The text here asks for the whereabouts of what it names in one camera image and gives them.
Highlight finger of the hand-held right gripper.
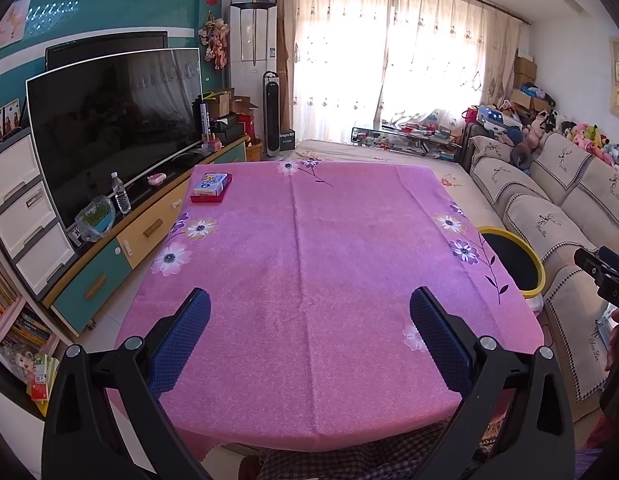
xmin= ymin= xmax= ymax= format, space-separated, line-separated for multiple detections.
xmin=574 ymin=246 xmax=619 ymax=286

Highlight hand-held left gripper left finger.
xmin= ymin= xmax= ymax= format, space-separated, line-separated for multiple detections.
xmin=42 ymin=287 xmax=212 ymax=480

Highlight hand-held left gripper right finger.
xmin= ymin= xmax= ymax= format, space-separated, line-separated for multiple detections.
xmin=409 ymin=286 xmax=576 ymax=480

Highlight yellow-rimmed black bin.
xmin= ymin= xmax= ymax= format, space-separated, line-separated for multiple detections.
xmin=477 ymin=226 xmax=547 ymax=316

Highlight person's right hand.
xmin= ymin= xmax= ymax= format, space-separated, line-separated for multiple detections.
xmin=605 ymin=327 xmax=619 ymax=372

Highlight beige covered sofa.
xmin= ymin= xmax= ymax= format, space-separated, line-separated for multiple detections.
xmin=462 ymin=132 xmax=619 ymax=416

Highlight teal yellow television cabinet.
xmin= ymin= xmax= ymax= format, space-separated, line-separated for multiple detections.
xmin=42 ymin=135 xmax=251 ymax=337

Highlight pile of plush toys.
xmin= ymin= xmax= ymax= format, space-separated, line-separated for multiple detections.
xmin=559 ymin=120 xmax=619 ymax=171

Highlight pink floral tablecloth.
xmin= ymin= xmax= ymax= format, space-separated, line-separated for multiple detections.
xmin=106 ymin=160 xmax=543 ymax=461

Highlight red tray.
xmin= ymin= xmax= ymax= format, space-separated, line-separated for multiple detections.
xmin=190 ymin=172 xmax=233 ymax=204

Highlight red green packet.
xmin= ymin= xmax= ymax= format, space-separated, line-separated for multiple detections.
xmin=29 ymin=352 xmax=60 ymax=401

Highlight person's checkered trousers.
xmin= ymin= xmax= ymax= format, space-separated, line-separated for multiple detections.
xmin=239 ymin=422 xmax=470 ymax=480

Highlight pink plush toy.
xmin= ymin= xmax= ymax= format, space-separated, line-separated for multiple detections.
xmin=522 ymin=110 xmax=547 ymax=146

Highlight plastic bag of greens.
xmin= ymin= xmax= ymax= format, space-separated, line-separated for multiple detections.
xmin=75 ymin=195 xmax=115 ymax=243

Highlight clear water bottle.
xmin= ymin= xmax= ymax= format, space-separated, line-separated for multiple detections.
xmin=110 ymin=171 xmax=131 ymax=214

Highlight small blue card box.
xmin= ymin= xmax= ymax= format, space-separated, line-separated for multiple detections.
xmin=192 ymin=172 xmax=228 ymax=196

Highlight pink bookshelf with books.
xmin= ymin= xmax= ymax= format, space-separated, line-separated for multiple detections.
xmin=0 ymin=240 xmax=60 ymax=356

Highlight blue white plush toy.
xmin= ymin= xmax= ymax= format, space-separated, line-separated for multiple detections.
xmin=477 ymin=105 xmax=523 ymax=148

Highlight white plastic drawer unit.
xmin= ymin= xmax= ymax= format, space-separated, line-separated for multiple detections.
xmin=0 ymin=127 xmax=77 ymax=296

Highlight cluttered glass coffee table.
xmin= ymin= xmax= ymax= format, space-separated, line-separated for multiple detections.
xmin=350 ymin=122 xmax=463 ymax=158

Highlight stacked brown cardboard boxes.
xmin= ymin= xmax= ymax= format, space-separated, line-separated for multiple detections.
xmin=512 ymin=56 xmax=537 ymax=92

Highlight black tall tube box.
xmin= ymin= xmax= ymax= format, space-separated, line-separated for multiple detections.
xmin=198 ymin=100 xmax=212 ymax=143

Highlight curved black television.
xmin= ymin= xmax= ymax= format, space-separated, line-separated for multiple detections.
xmin=26 ymin=47 xmax=204 ymax=231

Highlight black tower fan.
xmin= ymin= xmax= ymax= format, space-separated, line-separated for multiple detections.
xmin=262 ymin=71 xmax=281 ymax=157

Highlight open cardboard boxes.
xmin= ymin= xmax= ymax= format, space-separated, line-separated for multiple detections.
xmin=209 ymin=87 xmax=260 ymax=117

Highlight framed photos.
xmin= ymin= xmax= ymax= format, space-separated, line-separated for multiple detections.
xmin=0 ymin=98 xmax=22 ymax=143

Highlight sheer embroidered curtains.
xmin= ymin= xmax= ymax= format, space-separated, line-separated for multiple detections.
xmin=276 ymin=0 xmax=523 ymax=146

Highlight hanging flower decoration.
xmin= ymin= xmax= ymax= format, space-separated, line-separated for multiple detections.
xmin=198 ymin=10 xmax=231 ymax=70

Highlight white standing air conditioner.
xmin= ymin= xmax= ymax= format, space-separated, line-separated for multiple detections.
xmin=229 ymin=2 xmax=278 ymax=153

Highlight cartoon wall poster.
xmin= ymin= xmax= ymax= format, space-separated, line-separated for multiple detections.
xmin=0 ymin=0 xmax=31 ymax=43

